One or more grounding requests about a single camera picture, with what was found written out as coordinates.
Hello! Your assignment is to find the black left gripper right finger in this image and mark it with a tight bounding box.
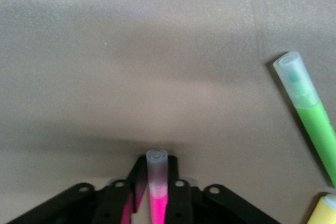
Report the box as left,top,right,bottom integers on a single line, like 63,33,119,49
165,155,279,224

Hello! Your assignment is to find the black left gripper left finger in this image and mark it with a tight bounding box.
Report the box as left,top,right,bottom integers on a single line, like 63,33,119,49
7,155,149,224

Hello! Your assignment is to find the pink marker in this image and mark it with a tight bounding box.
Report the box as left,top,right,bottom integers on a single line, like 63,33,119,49
145,149,169,224

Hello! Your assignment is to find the brown table cover sheet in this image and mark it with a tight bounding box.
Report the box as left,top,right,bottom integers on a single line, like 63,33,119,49
0,0,336,224

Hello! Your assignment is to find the yellow marker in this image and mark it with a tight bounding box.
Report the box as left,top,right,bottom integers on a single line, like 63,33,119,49
306,194,336,224

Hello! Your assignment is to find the green marker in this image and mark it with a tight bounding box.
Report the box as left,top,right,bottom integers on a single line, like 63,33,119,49
272,51,336,188

